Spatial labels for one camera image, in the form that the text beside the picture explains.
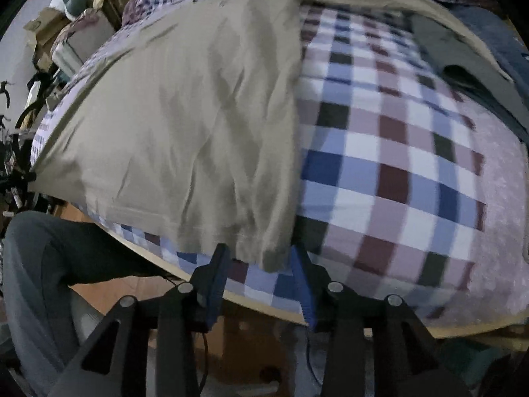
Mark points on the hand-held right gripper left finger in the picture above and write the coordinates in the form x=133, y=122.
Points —
x=217, y=289

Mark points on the blue plush pillow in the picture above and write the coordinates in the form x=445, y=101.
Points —
x=496, y=37

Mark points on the person's leg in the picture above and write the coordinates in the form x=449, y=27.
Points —
x=41, y=277

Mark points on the khaki shirt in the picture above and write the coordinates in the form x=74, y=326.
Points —
x=186, y=111

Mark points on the cardboard box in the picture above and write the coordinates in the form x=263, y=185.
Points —
x=45, y=29

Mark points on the silver suitcase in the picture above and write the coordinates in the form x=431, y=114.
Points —
x=78, y=45

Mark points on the wooden bed frame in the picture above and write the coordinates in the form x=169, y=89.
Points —
x=471, y=331

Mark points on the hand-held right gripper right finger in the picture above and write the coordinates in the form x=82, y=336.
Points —
x=303, y=293

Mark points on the bicycle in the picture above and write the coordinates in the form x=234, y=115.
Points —
x=16, y=165

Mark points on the grey-green garment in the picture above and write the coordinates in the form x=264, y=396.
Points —
x=446, y=45

